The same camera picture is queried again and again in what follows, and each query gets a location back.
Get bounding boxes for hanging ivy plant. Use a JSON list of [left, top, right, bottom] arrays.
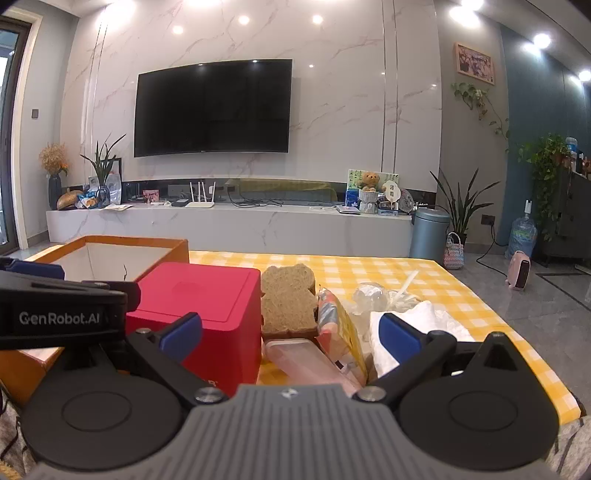
[[451, 82, 510, 150]]

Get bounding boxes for yellow checkered tablecloth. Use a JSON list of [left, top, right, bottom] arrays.
[[30, 243, 583, 424]]

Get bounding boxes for bushy plant on cabinet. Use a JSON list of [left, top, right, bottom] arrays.
[[518, 133, 570, 241]]

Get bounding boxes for blue-grey trash bin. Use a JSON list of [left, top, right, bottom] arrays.
[[410, 207, 451, 265]]

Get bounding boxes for pink plastic case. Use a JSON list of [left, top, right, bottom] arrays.
[[264, 338, 362, 397]]

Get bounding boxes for red box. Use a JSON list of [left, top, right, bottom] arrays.
[[125, 263, 263, 396]]

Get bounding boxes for orange storage box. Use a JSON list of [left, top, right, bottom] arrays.
[[1, 235, 189, 407]]

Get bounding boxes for wall-mounted black television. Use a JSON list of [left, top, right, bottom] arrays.
[[133, 59, 294, 157]]

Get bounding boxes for white tissue cloth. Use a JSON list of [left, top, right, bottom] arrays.
[[369, 301, 475, 378]]

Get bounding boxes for brown bread-shaped ornament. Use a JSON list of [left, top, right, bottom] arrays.
[[56, 190, 84, 211]]

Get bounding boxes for teddy bear on console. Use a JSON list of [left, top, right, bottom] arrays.
[[358, 171, 380, 192]]

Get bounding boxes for small pink box on console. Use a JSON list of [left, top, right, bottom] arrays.
[[142, 189, 160, 203]]

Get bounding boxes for pink woven basket bag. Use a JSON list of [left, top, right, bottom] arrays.
[[444, 232, 465, 270]]

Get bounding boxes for bear-shaped brown sponge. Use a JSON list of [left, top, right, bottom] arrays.
[[260, 263, 318, 341]]

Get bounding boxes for dark vase dried flowers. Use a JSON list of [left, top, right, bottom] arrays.
[[39, 143, 68, 210]]

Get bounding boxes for water bottle with pump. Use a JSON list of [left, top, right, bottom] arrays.
[[505, 200, 538, 259]]

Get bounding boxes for white wifi router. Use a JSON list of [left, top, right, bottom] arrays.
[[185, 181, 214, 209]]

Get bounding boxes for green plant in glass vase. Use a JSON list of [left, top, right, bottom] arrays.
[[81, 134, 125, 208]]

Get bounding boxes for green poster card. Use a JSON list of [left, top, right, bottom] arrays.
[[345, 169, 400, 207]]

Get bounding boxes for pink space heater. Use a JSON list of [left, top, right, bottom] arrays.
[[506, 250, 531, 290]]

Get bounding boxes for framed wall picture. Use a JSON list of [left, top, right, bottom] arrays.
[[454, 43, 495, 85]]

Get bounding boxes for snack packet orange foil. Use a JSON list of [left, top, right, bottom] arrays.
[[317, 288, 368, 387]]

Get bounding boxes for dark cabinet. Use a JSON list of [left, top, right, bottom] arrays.
[[542, 169, 590, 260]]

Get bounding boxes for white marble tv console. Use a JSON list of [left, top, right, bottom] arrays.
[[46, 203, 413, 258]]

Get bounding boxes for clear bag with white items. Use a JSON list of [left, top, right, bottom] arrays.
[[352, 270, 420, 316]]

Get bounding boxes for tall snake plant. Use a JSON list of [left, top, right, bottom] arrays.
[[430, 169, 500, 245]]

